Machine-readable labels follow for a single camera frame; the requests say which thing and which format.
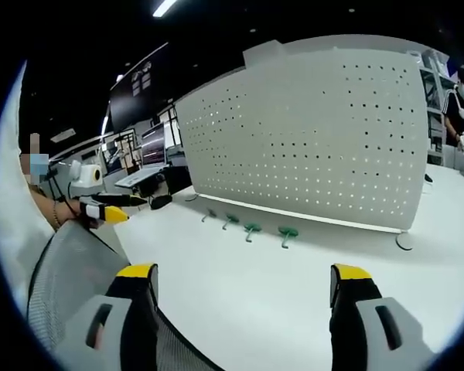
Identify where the large dark wall screen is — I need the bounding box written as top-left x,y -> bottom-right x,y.
108,41 -> 172,134

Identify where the black computer mouse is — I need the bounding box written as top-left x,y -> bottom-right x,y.
149,194 -> 174,210

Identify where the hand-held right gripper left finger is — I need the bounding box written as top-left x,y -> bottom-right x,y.
56,262 -> 160,371

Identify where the ceiling light strip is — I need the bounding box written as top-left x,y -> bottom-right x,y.
152,0 -> 179,18

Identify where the grey storage shelf rack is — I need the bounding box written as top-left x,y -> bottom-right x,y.
409,48 -> 459,167

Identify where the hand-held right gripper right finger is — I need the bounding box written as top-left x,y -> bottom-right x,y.
328,263 -> 438,371

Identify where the computer monitor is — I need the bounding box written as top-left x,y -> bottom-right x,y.
140,122 -> 168,168

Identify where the silver laptop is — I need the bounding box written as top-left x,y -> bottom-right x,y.
113,163 -> 172,191

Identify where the white perforated mounting plate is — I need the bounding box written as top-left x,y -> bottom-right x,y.
175,35 -> 431,251

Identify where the person's white shirt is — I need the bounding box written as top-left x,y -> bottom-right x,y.
0,61 -> 59,310

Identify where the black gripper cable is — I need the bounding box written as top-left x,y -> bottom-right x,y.
46,165 -> 80,212

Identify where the person's left hand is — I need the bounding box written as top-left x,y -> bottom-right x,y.
57,197 -> 101,230

